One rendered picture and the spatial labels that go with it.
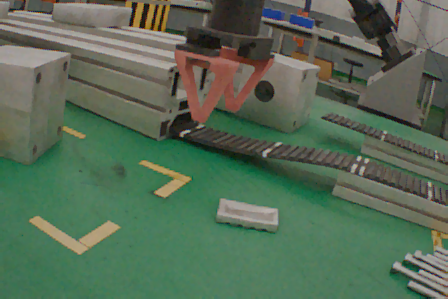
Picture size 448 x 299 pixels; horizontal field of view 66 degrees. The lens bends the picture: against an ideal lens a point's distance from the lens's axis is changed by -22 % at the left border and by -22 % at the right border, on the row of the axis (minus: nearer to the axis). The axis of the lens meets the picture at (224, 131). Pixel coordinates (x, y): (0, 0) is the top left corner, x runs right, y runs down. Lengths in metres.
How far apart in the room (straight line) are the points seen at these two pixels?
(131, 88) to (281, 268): 0.29
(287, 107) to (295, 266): 0.34
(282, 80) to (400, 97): 0.48
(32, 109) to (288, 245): 0.25
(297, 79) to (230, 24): 0.18
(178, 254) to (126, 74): 0.28
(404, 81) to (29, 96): 0.86
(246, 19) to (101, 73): 0.19
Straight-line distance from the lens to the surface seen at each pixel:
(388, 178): 0.45
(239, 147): 0.47
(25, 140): 0.38
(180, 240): 0.31
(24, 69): 0.37
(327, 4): 8.25
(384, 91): 1.03
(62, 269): 0.26
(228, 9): 0.46
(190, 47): 0.44
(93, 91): 0.55
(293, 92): 0.61
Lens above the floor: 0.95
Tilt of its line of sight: 17 degrees down
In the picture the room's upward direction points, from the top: 12 degrees clockwise
